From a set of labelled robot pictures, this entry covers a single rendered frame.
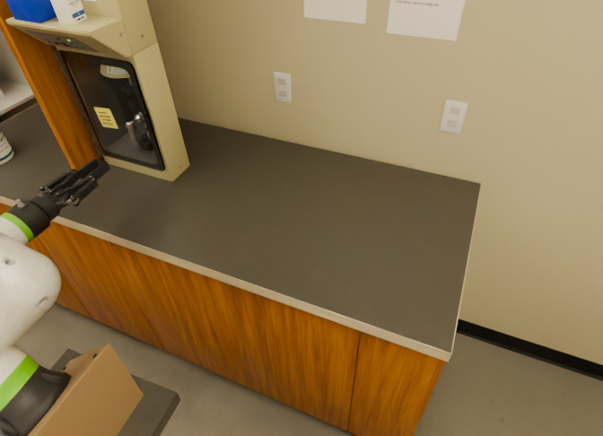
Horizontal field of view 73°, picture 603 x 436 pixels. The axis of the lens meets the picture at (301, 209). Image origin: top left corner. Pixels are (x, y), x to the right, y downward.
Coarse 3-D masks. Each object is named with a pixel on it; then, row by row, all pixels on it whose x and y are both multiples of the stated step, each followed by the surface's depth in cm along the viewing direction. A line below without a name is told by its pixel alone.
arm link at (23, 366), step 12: (0, 348) 70; (12, 348) 73; (0, 360) 71; (12, 360) 72; (24, 360) 74; (0, 372) 70; (12, 372) 71; (24, 372) 73; (0, 384) 69; (12, 384) 71; (0, 396) 69; (12, 396) 70; (0, 408) 69
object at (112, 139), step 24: (72, 72) 132; (96, 72) 127; (120, 72) 123; (96, 96) 134; (120, 96) 129; (96, 120) 143; (120, 120) 137; (144, 120) 132; (120, 144) 146; (144, 144) 140
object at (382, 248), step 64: (0, 128) 182; (192, 128) 177; (0, 192) 148; (128, 192) 146; (192, 192) 145; (256, 192) 144; (320, 192) 143; (384, 192) 142; (448, 192) 141; (192, 256) 123; (256, 256) 122; (320, 256) 121; (384, 256) 120; (448, 256) 120; (384, 320) 104; (448, 320) 104
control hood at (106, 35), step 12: (12, 24) 114; (24, 24) 111; (36, 24) 110; (48, 24) 109; (60, 24) 109; (72, 24) 108; (84, 24) 108; (96, 24) 108; (108, 24) 108; (120, 24) 111; (72, 36) 109; (84, 36) 106; (96, 36) 105; (108, 36) 108; (120, 36) 112; (96, 48) 115; (108, 48) 112; (120, 48) 113
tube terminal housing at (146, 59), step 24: (120, 0) 109; (144, 0) 117; (144, 24) 119; (72, 48) 126; (144, 48) 121; (144, 72) 124; (144, 96) 127; (168, 96) 136; (168, 120) 139; (168, 144) 142; (144, 168) 151; (168, 168) 145
